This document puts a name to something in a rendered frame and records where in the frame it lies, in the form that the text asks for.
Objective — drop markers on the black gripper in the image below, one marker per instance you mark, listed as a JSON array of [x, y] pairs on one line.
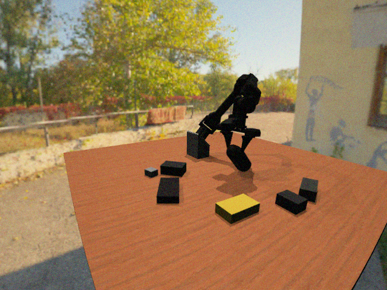
[[249, 132]]

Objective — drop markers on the yellow rectangular block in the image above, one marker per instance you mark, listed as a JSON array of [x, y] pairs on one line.
[[237, 208]]

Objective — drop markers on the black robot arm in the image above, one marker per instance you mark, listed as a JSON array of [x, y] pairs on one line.
[[246, 85]]

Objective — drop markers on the dark grey switch panel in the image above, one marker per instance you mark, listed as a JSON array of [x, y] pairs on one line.
[[239, 159]]

